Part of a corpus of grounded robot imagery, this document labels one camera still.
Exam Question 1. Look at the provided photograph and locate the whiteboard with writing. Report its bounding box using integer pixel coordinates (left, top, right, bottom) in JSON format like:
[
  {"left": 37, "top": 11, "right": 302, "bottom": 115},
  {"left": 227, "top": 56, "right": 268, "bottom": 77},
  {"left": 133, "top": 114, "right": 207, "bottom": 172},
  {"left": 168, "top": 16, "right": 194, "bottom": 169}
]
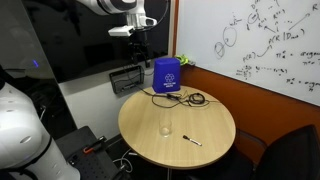
[{"left": 175, "top": 0, "right": 320, "bottom": 108}]

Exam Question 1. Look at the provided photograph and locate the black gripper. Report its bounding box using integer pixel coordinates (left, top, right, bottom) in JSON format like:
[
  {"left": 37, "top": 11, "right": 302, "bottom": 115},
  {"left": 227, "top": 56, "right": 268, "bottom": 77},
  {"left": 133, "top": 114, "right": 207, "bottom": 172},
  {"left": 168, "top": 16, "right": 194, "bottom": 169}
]
[{"left": 128, "top": 31, "right": 152, "bottom": 69}]

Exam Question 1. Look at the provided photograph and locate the black office chair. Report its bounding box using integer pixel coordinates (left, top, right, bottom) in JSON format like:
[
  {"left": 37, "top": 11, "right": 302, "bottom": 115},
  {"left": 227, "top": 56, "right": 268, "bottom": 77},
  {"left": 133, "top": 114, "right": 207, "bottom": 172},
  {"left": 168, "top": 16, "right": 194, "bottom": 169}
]
[{"left": 213, "top": 124, "right": 320, "bottom": 180}]

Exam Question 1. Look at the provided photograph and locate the black wall monitor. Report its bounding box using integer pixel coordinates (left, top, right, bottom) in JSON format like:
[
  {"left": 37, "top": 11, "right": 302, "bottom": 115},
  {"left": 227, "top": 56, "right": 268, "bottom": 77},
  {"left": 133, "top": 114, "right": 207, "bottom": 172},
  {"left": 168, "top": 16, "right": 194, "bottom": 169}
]
[{"left": 19, "top": 0, "right": 172, "bottom": 84}]

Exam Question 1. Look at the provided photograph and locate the black wire wall basket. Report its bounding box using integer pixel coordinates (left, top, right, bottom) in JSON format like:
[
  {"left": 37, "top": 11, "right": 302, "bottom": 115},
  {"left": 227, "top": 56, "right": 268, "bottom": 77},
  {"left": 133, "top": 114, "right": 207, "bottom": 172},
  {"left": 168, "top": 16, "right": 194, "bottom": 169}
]
[{"left": 108, "top": 64, "right": 146, "bottom": 95}]

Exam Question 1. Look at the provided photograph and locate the green object on ledge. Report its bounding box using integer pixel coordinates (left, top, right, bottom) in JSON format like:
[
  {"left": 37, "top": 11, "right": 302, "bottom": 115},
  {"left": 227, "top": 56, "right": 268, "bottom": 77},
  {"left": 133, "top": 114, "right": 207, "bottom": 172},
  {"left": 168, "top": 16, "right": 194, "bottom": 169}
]
[{"left": 174, "top": 54, "right": 197, "bottom": 67}]

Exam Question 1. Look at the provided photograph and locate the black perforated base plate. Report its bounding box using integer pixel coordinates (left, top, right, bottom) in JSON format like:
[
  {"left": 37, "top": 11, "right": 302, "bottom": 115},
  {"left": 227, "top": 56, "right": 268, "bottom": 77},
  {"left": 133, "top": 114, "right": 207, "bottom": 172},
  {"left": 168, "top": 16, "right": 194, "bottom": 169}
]
[{"left": 54, "top": 125, "right": 132, "bottom": 180}]

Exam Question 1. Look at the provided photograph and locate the black clamp orange handle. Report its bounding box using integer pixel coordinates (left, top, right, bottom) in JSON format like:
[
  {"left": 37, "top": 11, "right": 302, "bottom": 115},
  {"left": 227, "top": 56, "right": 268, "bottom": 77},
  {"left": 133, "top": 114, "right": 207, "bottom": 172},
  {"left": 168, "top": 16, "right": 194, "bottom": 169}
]
[{"left": 82, "top": 135, "right": 108, "bottom": 155}]

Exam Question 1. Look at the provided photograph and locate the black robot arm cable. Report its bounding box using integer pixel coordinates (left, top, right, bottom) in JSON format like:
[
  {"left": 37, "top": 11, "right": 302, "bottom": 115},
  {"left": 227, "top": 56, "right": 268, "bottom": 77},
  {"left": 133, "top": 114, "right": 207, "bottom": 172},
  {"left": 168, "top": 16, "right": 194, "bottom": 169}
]
[{"left": 145, "top": 0, "right": 172, "bottom": 32}]

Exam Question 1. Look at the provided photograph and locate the black marker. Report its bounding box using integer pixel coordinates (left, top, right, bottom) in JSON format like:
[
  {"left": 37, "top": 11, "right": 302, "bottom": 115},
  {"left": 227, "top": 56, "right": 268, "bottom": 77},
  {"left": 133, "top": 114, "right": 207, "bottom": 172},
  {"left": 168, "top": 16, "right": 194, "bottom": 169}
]
[{"left": 182, "top": 134, "right": 203, "bottom": 147}]

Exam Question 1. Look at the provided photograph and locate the blue recycling bin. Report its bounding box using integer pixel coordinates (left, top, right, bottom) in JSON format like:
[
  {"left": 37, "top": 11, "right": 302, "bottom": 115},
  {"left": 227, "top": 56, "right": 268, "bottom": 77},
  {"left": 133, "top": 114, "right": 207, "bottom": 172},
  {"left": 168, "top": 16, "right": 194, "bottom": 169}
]
[{"left": 151, "top": 57, "right": 182, "bottom": 95}]

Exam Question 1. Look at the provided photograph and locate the black cable bundle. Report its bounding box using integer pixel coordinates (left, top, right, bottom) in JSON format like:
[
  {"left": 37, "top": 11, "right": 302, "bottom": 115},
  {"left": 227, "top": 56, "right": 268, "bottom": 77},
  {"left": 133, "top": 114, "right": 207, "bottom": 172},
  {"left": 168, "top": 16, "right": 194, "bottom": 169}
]
[{"left": 142, "top": 88, "right": 212, "bottom": 110}]

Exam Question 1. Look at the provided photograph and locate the white floor cable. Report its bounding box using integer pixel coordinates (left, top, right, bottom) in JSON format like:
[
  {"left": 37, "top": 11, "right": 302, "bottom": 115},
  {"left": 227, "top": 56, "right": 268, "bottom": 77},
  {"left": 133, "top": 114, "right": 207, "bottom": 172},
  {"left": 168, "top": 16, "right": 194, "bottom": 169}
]
[{"left": 112, "top": 149, "right": 138, "bottom": 175}]

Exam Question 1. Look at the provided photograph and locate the clear glass cup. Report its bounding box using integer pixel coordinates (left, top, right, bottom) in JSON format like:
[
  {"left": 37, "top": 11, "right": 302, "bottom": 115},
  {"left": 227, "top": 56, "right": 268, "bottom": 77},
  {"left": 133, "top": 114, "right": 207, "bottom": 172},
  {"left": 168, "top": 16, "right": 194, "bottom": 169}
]
[{"left": 158, "top": 117, "right": 173, "bottom": 139}]

